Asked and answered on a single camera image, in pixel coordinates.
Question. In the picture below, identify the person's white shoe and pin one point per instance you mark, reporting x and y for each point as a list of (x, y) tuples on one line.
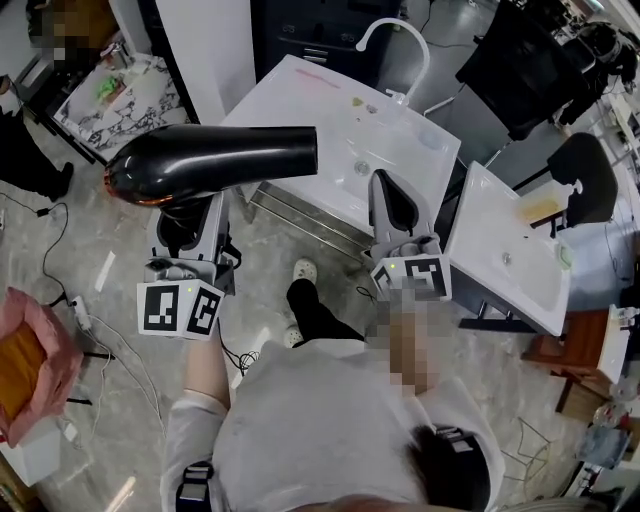
[(304, 270), (293, 336)]

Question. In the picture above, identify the white curved faucet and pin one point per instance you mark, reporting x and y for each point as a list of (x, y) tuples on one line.
[(422, 50)]

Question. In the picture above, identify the pink bag with orange lining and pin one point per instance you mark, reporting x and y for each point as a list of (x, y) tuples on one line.
[(30, 365)]

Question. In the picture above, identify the white sink table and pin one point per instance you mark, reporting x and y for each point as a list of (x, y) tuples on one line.
[(490, 220)]

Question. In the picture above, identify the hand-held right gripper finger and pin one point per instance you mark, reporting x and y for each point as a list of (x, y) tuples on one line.
[(377, 220), (422, 220)]

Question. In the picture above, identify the grey vanity cabinet with handle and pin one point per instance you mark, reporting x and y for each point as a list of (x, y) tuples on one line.
[(467, 300)]

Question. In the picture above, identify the black side chair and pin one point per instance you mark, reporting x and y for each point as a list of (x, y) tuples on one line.
[(585, 180)]

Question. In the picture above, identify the white panel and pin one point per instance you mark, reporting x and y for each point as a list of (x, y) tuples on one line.
[(210, 55)]

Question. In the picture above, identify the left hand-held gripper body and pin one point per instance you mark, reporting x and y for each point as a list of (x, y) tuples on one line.
[(162, 310)]

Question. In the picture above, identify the dark drawer cabinet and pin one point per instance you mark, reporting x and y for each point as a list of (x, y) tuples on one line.
[(320, 30)]

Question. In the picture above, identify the person's white shirt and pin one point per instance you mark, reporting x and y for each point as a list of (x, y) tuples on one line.
[(320, 430)]

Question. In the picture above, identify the yellow pump soap bottle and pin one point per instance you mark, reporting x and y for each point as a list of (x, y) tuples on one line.
[(540, 210)]

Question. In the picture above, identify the person's left forearm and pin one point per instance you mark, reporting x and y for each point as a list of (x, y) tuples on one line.
[(207, 370)]

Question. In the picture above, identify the black office chair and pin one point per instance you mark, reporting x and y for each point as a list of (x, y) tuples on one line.
[(520, 65)]

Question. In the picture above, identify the person's black trouser leg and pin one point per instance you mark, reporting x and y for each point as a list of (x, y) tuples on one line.
[(315, 315)]

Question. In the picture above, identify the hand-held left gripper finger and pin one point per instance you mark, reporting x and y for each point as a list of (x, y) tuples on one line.
[(217, 230), (161, 235)]

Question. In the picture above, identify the wooden side table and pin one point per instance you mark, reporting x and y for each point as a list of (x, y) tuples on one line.
[(585, 345)]

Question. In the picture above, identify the white sink basin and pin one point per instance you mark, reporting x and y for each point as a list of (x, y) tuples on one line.
[(345, 140)]

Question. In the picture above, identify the white power strip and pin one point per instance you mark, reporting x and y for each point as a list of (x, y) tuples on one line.
[(80, 312)]

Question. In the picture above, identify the marble pattern cabinet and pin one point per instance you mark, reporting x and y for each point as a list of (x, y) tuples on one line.
[(125, 100)]

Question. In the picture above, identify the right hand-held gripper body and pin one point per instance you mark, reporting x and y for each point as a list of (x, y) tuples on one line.
[(425, 270)]

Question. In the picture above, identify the green soap dish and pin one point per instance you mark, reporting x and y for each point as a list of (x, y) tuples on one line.
[(564, 256)]

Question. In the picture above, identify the black hair dryer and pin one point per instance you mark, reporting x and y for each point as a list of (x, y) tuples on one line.
[(210, 155)]

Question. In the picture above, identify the person's right forearm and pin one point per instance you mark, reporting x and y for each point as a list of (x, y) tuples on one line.
[(405, 345)]

